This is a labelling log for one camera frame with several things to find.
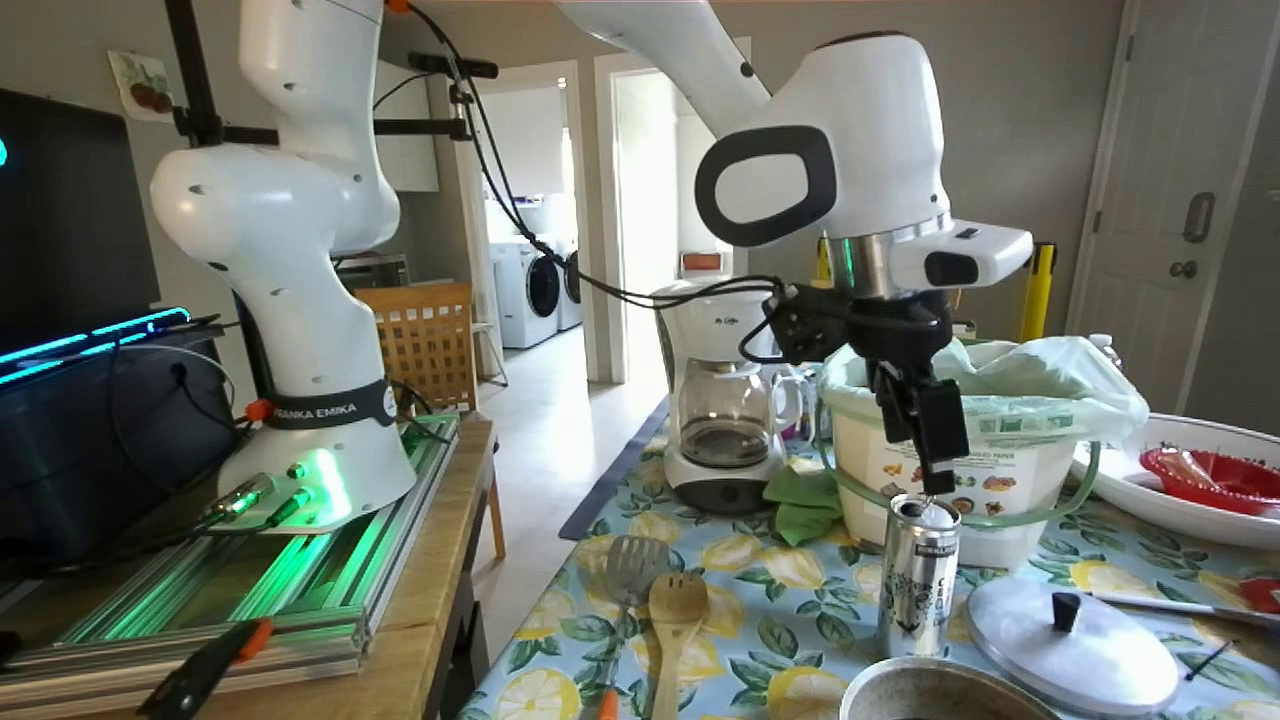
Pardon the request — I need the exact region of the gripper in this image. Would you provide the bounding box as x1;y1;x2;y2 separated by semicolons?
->
848;290;972;498

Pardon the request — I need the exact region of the white bin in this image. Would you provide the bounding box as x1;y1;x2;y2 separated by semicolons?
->
826;342;1076;571

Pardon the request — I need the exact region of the green bin liner bag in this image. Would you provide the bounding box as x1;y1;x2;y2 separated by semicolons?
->
815;335;1152;531

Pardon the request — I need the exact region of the green cloth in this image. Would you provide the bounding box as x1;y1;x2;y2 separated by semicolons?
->
763;464;847;548

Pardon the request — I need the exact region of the silver drink can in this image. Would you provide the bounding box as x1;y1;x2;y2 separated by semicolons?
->
877;493;963;661

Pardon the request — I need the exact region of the glass coffee carafe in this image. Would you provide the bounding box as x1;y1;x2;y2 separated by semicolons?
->
677;360;807;470

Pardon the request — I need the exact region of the white coffee maker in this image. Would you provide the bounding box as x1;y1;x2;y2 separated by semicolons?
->
653;279;807;517

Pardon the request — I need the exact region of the large white dish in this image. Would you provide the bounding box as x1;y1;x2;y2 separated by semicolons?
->
1069;412;1280;552

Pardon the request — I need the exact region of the lemon print tablecloth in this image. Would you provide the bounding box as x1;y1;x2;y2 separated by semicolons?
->
458;398;1280;720

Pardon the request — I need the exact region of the metal pot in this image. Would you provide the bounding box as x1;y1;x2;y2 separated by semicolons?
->
839;656;1063;720

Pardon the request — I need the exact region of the metal pot lid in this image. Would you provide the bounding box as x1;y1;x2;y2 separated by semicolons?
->
965;575;1182;717

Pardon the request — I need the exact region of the red bowl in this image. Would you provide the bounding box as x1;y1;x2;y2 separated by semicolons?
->
1139;446;1280;517

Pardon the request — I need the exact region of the wooden slotted spoon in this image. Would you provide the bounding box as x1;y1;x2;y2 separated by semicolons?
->
646;570;712;720

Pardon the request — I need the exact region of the knife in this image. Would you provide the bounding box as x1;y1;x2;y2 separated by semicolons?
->
1083;589;1280;629

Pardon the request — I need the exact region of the metal slotted spatula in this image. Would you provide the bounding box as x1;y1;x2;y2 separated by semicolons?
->
597;535;672;720

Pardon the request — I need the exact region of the white door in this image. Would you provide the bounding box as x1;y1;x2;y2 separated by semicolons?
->
1063;0;1280;417

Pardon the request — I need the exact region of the black stick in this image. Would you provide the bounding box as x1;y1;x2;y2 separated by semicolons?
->
1184;639;1238;683

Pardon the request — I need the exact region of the row of washing machines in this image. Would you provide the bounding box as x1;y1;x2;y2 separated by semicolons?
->
489;238;584;350

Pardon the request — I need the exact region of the wooden slatted crate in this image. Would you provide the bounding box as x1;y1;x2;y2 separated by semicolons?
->
354;281;477;417

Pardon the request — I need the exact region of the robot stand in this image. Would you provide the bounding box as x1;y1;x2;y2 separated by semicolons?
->
0;413;507;720

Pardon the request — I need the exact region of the black and orange clamp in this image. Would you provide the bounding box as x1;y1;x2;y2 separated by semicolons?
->
134;617;274;720

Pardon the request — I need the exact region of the black computer with blue lights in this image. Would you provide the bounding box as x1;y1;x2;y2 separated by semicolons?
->
0;306;243;573

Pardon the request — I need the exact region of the black monitor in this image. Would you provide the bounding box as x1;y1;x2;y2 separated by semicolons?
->
0;87;163;353

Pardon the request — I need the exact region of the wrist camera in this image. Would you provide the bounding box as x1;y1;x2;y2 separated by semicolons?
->
764;284;853;367

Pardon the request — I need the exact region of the yellow post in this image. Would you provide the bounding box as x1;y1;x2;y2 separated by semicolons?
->
1017;241;1059;344

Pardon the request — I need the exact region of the fruit picture on wall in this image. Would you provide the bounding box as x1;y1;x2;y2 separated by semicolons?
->
107;49;177;124

